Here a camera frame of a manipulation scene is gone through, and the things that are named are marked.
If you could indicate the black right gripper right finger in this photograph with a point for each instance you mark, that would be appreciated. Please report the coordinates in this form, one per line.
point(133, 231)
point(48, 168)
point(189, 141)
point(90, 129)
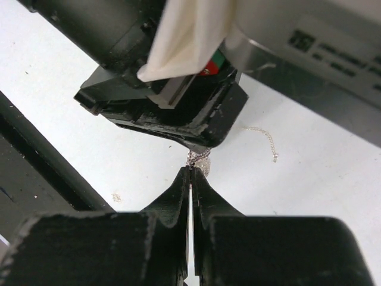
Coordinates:
point(231, 248)

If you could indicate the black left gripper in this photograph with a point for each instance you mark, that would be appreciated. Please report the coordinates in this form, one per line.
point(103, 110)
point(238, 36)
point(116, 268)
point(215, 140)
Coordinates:
point(197, 111)

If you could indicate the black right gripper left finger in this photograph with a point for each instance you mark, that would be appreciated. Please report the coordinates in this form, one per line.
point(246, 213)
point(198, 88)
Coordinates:
point(149, 247)

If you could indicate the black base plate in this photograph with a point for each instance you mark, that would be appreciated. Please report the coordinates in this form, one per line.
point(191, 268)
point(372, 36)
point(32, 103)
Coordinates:
point(35, 177)

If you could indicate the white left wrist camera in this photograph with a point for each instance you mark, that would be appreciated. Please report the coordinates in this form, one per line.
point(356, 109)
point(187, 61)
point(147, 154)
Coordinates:
point(325, 55)

